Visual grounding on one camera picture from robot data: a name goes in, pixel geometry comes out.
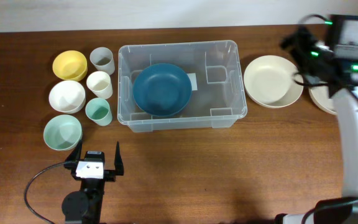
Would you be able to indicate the mint green plastic cup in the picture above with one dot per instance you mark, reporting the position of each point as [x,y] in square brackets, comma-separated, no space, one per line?
[99,111]

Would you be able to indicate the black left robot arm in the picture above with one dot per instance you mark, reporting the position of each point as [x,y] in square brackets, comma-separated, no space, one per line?
[84,205]

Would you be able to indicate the beige plastic plate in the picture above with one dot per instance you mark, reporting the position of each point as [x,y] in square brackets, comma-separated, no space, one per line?
[269,81]
[320,97]

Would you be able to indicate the mint green plastic bowl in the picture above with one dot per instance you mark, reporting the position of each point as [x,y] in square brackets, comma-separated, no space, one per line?
[63,133]

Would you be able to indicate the cream plastic cup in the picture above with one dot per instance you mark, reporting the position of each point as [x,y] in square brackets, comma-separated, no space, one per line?
[100,84]

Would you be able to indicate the white plastic bowl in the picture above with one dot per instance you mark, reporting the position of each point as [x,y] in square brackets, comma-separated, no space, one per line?
[67,97]

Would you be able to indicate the grey plastic cup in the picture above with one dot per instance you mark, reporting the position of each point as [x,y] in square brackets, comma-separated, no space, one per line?
[103,60]

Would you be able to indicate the blue plastic plate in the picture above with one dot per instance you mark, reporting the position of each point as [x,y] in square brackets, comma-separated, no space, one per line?
[162,89]

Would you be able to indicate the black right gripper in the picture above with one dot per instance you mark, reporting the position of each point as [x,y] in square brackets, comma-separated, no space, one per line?
[307,40]

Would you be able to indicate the yellow plastic bowl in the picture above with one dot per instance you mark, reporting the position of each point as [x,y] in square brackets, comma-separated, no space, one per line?
[70,65]

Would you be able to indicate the clear plastic storage bin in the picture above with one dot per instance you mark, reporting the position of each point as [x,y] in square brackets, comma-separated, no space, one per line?
[219,101]

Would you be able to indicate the white label in bin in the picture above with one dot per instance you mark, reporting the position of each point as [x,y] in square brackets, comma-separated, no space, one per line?
[192,77]

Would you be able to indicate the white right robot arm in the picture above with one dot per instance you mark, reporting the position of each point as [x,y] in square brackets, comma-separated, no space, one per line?
[334,65]

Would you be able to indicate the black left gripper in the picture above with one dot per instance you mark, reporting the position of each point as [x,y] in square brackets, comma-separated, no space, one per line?
[109,175]

